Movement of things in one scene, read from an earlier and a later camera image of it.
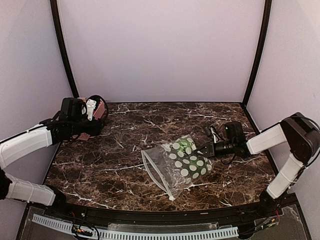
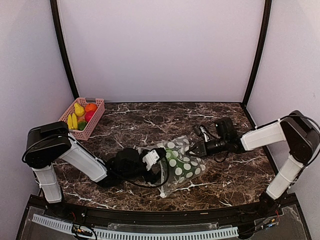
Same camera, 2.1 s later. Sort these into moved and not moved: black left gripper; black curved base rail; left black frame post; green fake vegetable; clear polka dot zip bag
Moved: clear polka dot zip bag; green fake vegetable; black left gripper
Not moved: black curved base rail; left black frame post
